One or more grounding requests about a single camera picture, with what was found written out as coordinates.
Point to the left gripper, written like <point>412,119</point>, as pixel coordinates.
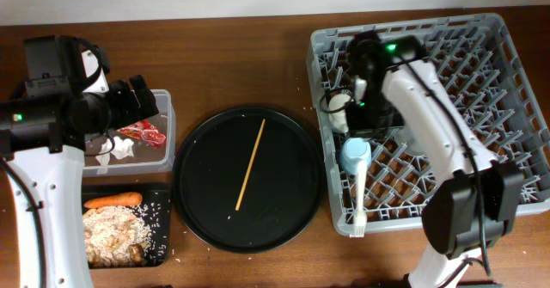
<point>133,112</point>

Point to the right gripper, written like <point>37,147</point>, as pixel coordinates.
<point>392,120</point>

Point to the white cup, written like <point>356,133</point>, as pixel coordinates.
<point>337,117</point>

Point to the red snack wrapper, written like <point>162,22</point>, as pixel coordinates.
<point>143,130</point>

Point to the light blue cup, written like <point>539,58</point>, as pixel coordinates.
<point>355,156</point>

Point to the white tissue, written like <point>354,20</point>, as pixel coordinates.
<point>117,147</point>

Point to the orange carrot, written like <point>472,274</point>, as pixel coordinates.
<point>122,199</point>

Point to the white plastic fork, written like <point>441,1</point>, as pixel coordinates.
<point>359,214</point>

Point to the wooden chopstick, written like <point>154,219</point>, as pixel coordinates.
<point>250,166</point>

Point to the food scraps and rice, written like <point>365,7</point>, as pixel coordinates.
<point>125,236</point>

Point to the light grey plate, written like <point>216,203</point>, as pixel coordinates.
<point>405,136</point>

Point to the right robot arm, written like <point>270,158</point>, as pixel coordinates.
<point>477,196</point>

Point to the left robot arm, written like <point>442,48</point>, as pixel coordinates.
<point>47,191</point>

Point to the grey dishwasher rack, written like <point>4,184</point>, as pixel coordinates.
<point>478,66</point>

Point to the clear plastic bin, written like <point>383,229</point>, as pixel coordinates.
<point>146,159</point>

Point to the black rectangular tray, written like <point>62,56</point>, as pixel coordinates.
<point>157,193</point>

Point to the round black serving tray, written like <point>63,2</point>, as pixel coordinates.
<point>284,190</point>

